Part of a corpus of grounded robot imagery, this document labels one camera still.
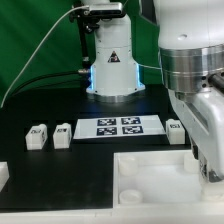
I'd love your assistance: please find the white left obstacle block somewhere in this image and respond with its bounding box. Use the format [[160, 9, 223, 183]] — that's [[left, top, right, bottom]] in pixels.
[[0, 162, 9, 192]]

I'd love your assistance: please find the grey camera on mount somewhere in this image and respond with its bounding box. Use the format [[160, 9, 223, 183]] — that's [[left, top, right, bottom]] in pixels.
[[88, 2, 123, 16]]

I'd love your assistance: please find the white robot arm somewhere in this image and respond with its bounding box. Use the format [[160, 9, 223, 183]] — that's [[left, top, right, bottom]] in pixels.
[[84, 0, 224, 182]]

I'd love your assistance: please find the white cable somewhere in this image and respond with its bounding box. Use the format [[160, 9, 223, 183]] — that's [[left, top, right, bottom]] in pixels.
[[0, 5, 88, 108]]

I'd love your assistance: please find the white square tabletop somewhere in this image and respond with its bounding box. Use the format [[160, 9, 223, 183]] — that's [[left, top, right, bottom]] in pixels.
[[113, 150, 224, 208]]

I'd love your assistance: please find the black cable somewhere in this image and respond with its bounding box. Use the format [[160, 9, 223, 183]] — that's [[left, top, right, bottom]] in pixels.
[[6, 69, 90, 101]]

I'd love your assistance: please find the white marker plate with tags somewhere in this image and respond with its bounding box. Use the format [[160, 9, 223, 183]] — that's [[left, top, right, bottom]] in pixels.
[[73, 115, 165, 140]]

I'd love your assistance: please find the white front table edge rail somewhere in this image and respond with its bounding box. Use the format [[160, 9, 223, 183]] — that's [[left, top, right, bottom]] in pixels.
[[0, 209, 224, 224]]

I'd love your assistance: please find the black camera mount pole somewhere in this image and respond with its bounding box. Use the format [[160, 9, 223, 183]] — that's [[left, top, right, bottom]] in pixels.
[[69, 2, 99, 69]]

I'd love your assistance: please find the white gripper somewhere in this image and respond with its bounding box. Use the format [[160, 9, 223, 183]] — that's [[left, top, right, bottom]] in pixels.
[[168, 89, 224, 181]]

